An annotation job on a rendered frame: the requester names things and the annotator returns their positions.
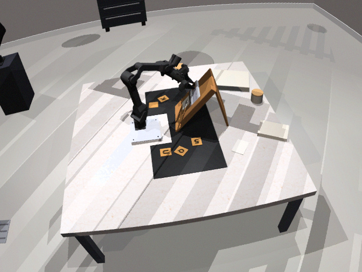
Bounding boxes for white paper card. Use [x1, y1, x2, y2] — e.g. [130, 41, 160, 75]
[231, 139, 249, 155]

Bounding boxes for white paper ticket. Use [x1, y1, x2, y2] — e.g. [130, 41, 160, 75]
[183, 96, 190, 110]

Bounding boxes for cream rectangular block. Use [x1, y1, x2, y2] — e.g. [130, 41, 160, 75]
[257, 120, 289, 142]

